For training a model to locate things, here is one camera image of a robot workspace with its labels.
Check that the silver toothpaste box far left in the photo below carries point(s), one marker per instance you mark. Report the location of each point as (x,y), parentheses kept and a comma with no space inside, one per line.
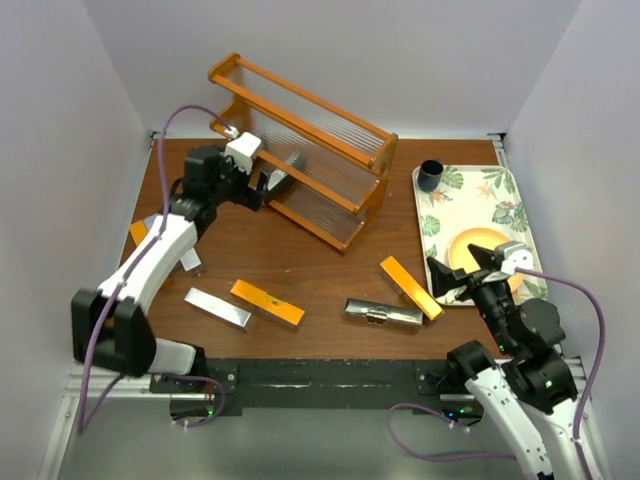
(190,261)

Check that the chrome silver toothpaste box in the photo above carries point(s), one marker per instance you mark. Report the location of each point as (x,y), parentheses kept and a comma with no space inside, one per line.
(408,319)

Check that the aluminium frame rail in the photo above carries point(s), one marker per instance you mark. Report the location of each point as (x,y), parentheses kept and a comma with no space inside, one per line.
(99,379)

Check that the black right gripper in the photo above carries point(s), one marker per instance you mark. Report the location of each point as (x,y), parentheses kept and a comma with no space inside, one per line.
(470,279)

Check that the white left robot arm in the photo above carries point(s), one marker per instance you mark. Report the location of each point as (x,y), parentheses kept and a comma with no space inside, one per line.
(110,327)

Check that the silver toothpaste box front left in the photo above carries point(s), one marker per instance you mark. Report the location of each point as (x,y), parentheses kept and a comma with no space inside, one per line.
(219,308)

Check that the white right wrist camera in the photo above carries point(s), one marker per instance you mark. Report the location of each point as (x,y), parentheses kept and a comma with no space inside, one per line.
(513,256)

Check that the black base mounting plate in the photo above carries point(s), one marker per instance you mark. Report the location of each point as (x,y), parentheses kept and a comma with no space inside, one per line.
(314,384)

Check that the orange toothpaste box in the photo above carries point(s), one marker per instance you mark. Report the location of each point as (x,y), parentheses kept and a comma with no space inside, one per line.
(407,287)
(138,231)
(267,304)

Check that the dark blue cup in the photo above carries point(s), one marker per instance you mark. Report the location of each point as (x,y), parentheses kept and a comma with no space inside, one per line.
(429,175)

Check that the orange wooden three-tier shelf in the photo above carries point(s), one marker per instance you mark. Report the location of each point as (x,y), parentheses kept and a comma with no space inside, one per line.
(337,163)

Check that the orange toothpaste box right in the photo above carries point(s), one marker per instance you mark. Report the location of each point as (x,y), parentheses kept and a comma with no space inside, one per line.
(407,287)

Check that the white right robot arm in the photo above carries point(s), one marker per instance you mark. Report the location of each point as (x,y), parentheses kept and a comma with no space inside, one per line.
(532,397)

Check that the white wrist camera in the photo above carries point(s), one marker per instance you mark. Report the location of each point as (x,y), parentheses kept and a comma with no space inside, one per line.
(243,151)
(513,256)

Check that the floral patterned serving tray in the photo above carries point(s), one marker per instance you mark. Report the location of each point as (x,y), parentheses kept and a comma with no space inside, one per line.
(468,201)

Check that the orange toothpaste box centre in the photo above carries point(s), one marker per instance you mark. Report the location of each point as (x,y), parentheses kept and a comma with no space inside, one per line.
(267,304)

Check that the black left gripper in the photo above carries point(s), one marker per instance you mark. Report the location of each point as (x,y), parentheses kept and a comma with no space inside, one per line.
(254,189)

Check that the orange toothpaste box far left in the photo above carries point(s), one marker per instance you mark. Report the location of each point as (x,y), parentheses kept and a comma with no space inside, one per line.
(138,231)

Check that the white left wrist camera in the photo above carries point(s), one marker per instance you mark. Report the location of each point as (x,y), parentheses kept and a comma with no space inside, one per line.
(243,151)

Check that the grey toothpaste box far left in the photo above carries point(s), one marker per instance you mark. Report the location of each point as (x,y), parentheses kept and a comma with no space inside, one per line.
(148,222)

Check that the black toothpaste box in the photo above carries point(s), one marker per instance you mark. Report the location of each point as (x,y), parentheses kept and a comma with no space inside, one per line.
(278,181)

